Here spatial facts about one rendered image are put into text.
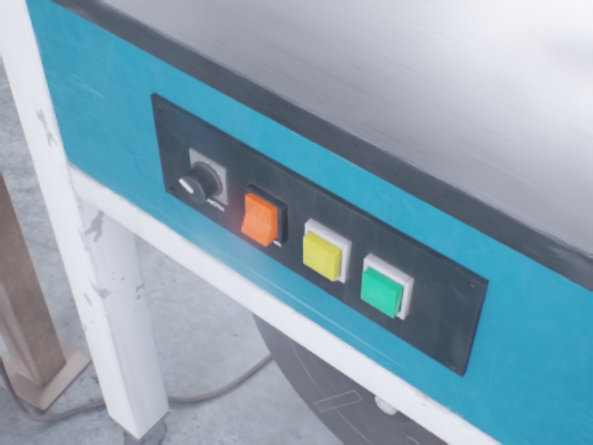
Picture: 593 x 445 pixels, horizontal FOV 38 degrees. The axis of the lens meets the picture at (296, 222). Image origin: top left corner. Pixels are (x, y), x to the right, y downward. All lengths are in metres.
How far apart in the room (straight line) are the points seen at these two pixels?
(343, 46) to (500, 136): 0.11
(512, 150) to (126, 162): 0.31
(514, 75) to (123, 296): 0.51
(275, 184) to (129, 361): 0.48
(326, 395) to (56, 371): 0.41
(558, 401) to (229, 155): 0.24
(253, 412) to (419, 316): 0.71
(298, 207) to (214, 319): 0.78
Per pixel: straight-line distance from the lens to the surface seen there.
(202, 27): 0.54
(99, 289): 0.87
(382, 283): 0.50
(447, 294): 0.49
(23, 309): 1.14
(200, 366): 1.25
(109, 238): 0.83
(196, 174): 0.57
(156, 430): 1.14
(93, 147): 0.69
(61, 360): 1.27
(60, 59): 0.66
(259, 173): 0.54
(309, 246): 0.52
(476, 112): 0.48
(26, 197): 1.53
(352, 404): 1.03
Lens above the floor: 1.04
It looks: 47 degrees down
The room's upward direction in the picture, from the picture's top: straight up
